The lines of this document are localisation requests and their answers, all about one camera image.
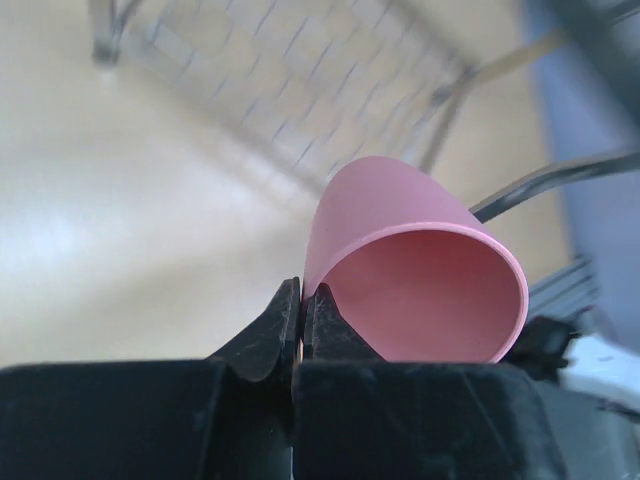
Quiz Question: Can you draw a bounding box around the aluminium front rail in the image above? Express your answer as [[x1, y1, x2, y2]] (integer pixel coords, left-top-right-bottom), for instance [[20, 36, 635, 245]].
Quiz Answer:
[[527, 257, 599, 320]]

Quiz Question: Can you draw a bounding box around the metal wire dish rack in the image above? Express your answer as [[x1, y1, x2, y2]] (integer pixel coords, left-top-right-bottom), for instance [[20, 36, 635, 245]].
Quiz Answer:
[[87, 1, 639, 220]]

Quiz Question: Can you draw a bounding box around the red plastic cup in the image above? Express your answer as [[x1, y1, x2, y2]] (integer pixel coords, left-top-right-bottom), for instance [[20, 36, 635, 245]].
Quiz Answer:
[[303, 157, 529, 363]]

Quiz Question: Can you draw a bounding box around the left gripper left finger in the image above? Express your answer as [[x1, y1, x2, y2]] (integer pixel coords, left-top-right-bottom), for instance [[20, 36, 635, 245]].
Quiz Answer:
[[1, 278, 301, 479]]

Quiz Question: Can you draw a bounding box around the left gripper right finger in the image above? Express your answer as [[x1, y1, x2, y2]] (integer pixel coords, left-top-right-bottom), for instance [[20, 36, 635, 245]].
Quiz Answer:
[[292, 286, 639, 479]]

